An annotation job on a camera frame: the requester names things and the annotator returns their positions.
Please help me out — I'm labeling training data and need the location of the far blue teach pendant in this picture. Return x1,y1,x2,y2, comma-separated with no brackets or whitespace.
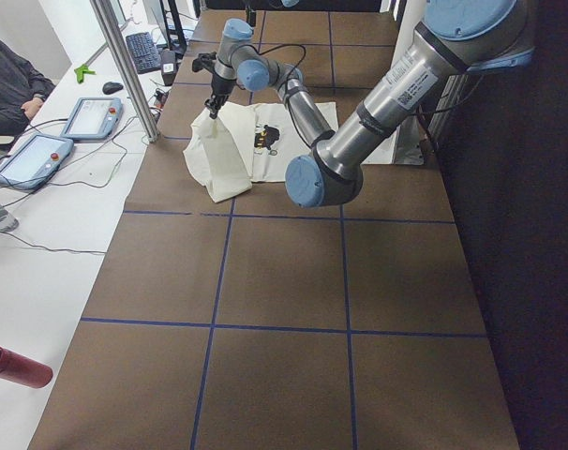
60,97,123,142

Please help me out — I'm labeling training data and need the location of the black keyboard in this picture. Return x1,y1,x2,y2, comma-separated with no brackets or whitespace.
126,32,161,74

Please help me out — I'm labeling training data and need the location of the black cable on desk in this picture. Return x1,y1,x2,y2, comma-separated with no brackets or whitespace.
0,116,140,257

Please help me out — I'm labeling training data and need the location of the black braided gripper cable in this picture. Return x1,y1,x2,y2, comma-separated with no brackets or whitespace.
236,42,308,107

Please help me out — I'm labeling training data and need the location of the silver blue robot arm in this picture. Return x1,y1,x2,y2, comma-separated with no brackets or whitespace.
205,18,335,147
285,1,538,208

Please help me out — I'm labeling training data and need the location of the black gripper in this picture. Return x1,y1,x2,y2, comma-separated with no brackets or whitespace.
205,77,232,120

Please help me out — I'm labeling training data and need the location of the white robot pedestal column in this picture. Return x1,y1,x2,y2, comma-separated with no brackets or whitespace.
364,0,426,165

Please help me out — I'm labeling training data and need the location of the near blue teach pendant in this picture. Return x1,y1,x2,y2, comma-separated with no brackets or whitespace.
0,133,74,190

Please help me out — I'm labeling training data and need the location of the green plastic clamp tool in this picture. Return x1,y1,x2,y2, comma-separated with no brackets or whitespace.
74,64,97,84

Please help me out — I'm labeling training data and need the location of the black box white label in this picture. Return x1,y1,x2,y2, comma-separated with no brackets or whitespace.
160,49,178,86

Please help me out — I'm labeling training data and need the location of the brown paper table cover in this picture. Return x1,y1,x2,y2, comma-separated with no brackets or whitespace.
27,9,522,450

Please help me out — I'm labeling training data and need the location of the aluminium frame post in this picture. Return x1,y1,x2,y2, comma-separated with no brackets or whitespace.
90,0,159,143

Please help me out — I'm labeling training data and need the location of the person in black jacket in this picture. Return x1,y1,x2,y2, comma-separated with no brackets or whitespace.
0,40,55,138

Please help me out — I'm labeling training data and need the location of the black computer mouse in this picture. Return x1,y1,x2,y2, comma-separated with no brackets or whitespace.
102,82,124,95

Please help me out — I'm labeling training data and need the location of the red cylinder bottle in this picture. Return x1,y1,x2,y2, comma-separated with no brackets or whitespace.
0,347,53,388

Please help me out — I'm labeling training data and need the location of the blue teach pendant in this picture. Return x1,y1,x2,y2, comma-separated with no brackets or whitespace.
60,97,123,142
0,133,74,190

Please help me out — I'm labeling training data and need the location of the cream long-sleeve cat shirt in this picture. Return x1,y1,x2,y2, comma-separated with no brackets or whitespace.
183,102,308,203

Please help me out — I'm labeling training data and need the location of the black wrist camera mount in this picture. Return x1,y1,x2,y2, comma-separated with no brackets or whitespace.
191,52,217,73

